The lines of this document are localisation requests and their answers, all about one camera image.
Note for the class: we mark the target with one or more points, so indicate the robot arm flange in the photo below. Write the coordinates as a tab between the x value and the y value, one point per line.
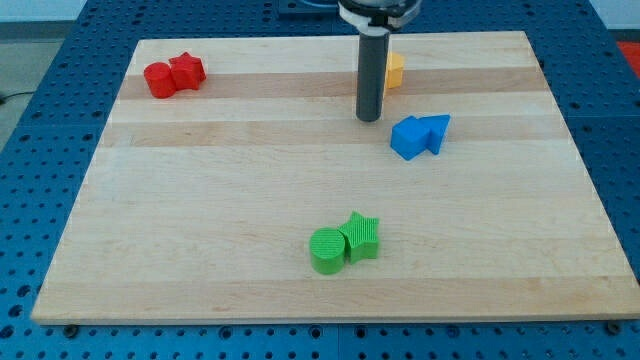
389	14

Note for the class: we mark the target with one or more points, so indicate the green cylinder block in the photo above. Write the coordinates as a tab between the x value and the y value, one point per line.
327	251

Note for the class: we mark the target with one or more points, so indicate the green star block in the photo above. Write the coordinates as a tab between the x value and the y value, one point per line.
361	234

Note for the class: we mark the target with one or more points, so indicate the wooden board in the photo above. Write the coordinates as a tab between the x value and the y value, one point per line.
199	208

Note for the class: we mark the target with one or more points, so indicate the blue cube block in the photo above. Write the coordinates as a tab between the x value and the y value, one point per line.
409	137

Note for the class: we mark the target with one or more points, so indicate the blue triangle block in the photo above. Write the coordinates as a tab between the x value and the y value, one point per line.
436	126

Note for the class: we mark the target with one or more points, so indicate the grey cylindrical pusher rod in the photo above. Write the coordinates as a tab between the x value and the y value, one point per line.
372	61

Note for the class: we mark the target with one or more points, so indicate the yellow pentagon block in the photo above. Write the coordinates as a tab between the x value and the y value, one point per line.
394	70

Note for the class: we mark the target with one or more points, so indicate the red star block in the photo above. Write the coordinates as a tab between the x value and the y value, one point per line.
187	71

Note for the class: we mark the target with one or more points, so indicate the red cylinder block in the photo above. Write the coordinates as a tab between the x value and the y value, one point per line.
159	80

